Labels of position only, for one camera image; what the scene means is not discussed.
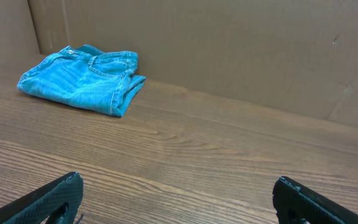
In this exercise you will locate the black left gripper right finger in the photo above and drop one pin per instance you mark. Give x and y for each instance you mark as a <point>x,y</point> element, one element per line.
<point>296,203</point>

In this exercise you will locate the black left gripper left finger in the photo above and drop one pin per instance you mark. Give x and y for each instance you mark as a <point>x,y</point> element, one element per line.
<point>55,202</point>

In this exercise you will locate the folded blue denim jeans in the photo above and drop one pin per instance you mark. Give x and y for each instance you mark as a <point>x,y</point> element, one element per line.
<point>86,78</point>

